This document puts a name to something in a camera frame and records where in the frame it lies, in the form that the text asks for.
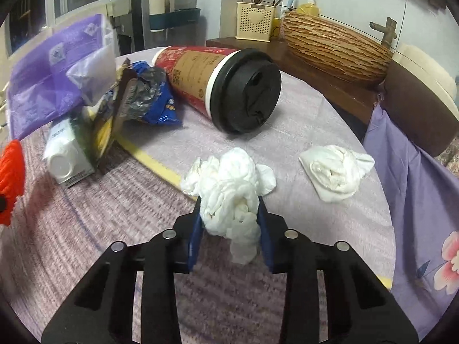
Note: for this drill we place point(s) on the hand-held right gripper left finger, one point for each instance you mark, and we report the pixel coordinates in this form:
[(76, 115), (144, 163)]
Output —
[(195, 243)]

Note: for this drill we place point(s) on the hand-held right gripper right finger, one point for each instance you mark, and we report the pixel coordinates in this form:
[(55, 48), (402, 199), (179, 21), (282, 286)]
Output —
[(267, 247)]

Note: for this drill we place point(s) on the large white tissue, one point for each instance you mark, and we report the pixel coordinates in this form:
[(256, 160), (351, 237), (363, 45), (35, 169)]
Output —
[(229, 186)]

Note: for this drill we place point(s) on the blue snack bag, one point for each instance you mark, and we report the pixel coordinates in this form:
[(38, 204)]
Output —
[(161, 100)]

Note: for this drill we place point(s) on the red paper cup black lid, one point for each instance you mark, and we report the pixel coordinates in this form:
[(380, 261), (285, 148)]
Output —
[(193, 71)]

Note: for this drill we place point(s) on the red foam net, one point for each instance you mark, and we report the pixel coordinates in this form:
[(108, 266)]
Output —
[(12, 175)]

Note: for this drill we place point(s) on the purple plastic packet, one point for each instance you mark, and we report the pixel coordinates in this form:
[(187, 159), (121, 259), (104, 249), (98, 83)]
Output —
[(46, 79)]

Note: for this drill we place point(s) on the pale cloth with yellow edge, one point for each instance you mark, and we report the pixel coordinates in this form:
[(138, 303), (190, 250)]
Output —
[(304, 229)]

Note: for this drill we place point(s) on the small crumpled white tissue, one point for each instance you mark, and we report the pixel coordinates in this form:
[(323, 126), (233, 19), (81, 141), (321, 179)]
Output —
[(333, 175)]

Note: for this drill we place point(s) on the purple striped tablecloth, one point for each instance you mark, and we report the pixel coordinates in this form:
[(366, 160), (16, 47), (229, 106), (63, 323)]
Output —
[(89, 229)]

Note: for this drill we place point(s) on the dark yellow snack wrapper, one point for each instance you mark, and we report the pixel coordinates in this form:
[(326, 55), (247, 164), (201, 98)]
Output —
[(107, 132)]

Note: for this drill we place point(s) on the purple floral sheet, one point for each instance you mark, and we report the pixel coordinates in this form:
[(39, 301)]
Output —
[(412, 222)]

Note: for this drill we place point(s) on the white and green carton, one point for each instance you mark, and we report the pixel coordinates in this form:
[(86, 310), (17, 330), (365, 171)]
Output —
[(68, 157)]

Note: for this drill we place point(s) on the brown and white rice cooker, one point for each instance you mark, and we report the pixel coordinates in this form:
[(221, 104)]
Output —
[(412, 107)]

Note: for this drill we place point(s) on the brown patterned cloth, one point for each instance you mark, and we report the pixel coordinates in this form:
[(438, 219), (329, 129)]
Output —
[(450, 159)]

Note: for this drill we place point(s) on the brown woven basin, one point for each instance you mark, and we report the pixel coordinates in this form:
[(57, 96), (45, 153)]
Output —
[(330, 50)]

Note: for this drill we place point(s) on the cream chopstick holder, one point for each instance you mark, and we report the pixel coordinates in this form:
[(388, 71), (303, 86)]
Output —
[(254, 21)]

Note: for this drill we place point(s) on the water dispenser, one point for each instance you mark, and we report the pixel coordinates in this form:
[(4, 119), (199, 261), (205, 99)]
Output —
[(138, 14)]

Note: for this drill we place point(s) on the yellow soap pump bottle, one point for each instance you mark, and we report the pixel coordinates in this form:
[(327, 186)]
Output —
[(309, 9)]

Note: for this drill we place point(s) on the bronze faucet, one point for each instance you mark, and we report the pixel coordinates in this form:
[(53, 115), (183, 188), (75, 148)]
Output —
[(389, 30)]

